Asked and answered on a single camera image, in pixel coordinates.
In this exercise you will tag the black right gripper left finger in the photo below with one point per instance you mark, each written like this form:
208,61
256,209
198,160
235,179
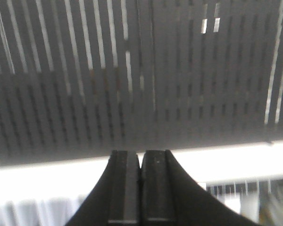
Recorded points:
114,201

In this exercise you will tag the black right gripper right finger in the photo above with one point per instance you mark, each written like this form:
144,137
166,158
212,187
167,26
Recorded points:
170,197

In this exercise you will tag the grey curtain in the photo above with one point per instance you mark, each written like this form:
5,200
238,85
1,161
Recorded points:
260,201

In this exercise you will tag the white table frame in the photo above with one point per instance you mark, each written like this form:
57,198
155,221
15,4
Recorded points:
205,165

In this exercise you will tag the black perforated pegboard panel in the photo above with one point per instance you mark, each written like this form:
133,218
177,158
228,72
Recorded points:
80,78

